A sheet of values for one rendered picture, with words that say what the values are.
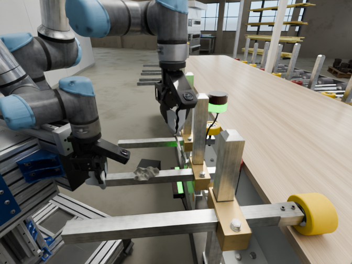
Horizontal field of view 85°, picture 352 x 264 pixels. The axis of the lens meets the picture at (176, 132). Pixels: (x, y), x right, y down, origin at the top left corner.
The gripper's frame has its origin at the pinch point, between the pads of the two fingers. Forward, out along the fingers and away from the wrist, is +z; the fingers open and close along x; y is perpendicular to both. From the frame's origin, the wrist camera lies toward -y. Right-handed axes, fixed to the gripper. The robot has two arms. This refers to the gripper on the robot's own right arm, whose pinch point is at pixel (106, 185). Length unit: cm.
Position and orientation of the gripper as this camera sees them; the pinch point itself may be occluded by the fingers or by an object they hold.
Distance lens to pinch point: 70.4
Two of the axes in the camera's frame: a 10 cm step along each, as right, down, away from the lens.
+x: 1.0, 4.7, -8.7
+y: -9.9, 0.3, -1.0
